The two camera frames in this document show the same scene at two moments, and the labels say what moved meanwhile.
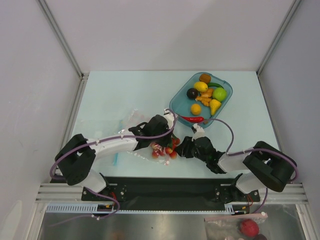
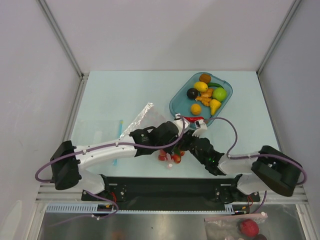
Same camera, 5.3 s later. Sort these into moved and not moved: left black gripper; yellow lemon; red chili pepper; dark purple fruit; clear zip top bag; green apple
Moved: clear zip top bag; left black gripper
Not moved: green apple; yellow lemon; dark purple fruit; red chili pepper
